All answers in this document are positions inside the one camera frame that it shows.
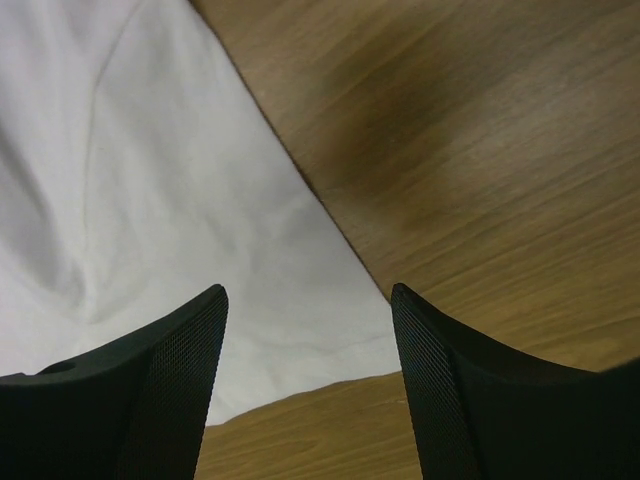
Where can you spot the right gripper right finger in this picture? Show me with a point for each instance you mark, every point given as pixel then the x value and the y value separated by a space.
pixel 481 409

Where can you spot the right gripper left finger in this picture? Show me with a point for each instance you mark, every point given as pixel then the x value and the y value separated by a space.
pixel 134 408

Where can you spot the white t-shirt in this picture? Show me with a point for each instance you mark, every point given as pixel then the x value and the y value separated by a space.
pixel 137 171

